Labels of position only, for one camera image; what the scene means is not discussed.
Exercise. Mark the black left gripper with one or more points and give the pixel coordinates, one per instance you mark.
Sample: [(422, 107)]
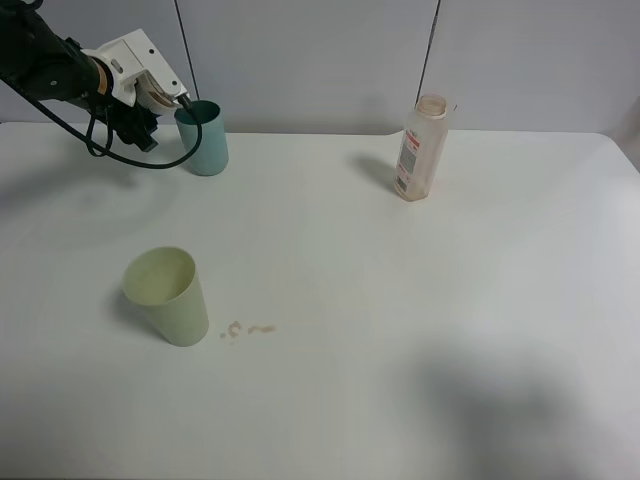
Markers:
[(133, 125)]

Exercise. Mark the glass cup with blue sleeve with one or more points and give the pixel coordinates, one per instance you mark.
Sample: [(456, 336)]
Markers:
[(152, 98)]

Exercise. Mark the clear plastic drink bottle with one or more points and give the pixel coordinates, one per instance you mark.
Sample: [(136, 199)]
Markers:
[(422, 144)]

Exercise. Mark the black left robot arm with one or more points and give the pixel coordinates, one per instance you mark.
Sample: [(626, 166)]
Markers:
[(39, 65)]

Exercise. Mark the teal plastic cup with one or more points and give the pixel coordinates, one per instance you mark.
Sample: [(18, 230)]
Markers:
[(211, 157)]

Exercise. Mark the light green plastic cup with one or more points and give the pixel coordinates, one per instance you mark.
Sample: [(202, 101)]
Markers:
[(164, 284)]

